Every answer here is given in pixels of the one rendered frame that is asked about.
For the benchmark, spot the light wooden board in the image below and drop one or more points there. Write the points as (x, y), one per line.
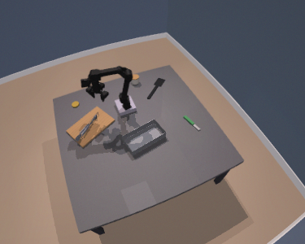
(102, 122)

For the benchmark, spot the green rectangular bar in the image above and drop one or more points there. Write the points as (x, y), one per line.
(191, 122)

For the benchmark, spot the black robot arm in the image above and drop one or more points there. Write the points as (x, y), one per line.
(96, 74)

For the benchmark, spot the white jar with orange lid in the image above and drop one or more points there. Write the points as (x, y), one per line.
(135, 80)

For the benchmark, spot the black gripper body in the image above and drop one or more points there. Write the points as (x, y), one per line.
(96, 90)

